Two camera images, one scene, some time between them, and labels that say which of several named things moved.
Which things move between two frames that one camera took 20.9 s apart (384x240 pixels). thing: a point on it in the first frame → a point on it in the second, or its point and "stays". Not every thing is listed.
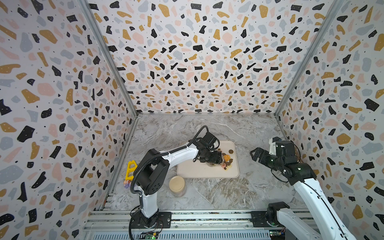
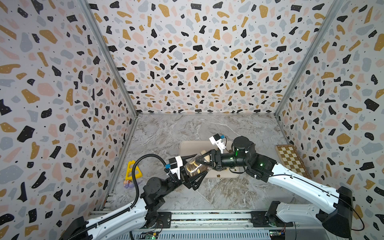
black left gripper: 203,160 → 187,182
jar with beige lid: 177,186 → 197,165
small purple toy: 127,184 stays
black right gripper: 265,154 → 217,155
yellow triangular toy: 129,178 stays
